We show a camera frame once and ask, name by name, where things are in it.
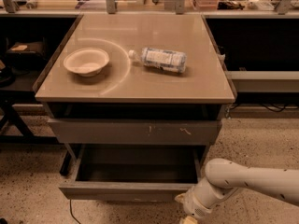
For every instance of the grey drawer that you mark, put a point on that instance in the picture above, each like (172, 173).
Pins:
(131, 173)
(135, 132)

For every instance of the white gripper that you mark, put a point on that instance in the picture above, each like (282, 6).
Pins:
(193, 206)

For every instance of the black stand left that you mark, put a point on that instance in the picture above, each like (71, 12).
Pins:
(23, 65)

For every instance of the grey drawer cabinet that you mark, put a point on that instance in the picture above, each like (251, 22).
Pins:
(128, 90)

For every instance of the clear plastic water bottle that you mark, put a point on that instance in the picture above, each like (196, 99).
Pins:
(162, 59)

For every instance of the grey top drawer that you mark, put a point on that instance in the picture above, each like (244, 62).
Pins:
(135, 132)

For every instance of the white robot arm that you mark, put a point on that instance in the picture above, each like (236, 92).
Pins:
(224, 178)

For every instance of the white paper bowl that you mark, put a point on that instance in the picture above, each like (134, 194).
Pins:
(87, 62)

